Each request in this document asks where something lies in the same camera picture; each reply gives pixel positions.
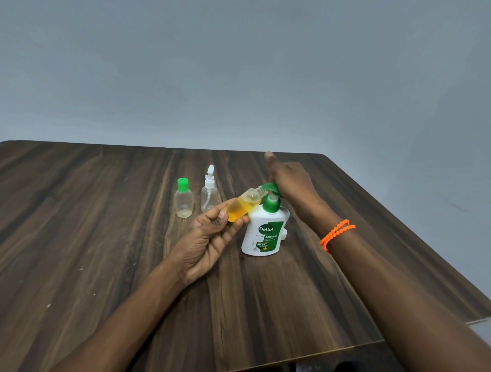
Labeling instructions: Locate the person's left hand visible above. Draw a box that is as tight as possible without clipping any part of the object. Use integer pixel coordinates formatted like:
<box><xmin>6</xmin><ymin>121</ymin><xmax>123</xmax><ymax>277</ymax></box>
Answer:
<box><xmin>169</xmin><ymin>198</ymin><xmax>250</xmax><ymax>286</ymax></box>

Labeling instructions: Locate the person's right hand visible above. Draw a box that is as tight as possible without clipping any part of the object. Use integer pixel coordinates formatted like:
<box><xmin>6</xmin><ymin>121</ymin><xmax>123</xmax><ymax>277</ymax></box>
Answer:
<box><xmin>264</xmin><ymin>151</ymin><xmax>327</xmax><ymax>225</ymax></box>

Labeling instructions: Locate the small bottle with yellow liquid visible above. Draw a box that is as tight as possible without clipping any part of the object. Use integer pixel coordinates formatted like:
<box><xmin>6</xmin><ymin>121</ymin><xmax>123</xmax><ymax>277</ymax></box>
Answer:
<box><xmin>224</xmin><ymin>185</ymin><xmax>272</xmax><ymax>223</ymax></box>

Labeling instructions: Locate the white green pump soap bottle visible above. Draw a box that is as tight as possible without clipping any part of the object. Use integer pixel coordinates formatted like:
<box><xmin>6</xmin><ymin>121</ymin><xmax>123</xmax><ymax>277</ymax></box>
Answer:
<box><xmin>241</xmin><ymin>183</ymin><xmax>291</xmax><ymax>257</ymax></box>

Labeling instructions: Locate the person's right forearm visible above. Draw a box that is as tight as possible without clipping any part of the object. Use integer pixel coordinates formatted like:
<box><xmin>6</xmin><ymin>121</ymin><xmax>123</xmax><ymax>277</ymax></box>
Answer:
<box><xmin>306</xmin><ymin>208</ymin><xmax>491</xmax><ymax>372</ymax></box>

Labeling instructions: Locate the person's left forearm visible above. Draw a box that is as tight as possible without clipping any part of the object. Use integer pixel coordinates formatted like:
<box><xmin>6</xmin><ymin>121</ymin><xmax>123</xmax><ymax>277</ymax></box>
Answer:
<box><xmin>50</xmin><ymin>258</ymin><xmax>188</xmax><ymax>372</ymax></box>

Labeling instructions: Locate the clear spray bottle white nozzle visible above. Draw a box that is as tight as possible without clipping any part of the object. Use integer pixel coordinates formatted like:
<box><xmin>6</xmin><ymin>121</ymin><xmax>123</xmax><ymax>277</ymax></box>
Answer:
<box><xmin>201</xmin><ymin>165</ymin><xmax>219</xmax><ymax>213</ymax></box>

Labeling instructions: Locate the clear bottle with green cap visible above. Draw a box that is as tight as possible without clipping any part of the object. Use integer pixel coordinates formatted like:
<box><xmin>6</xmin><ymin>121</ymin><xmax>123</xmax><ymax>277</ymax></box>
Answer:
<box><xmin>174</xmin><ymin>177</ymin><xmax>193</xmax><ymax>219</ymax></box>

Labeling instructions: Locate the orange beaded bracelet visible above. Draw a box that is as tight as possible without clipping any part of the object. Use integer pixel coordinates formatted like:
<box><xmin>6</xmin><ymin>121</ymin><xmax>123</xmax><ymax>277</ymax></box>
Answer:
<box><xmin>320</xmin><ymin>219</ymin><xmax>356</xmax><ymax>253</ymax></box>

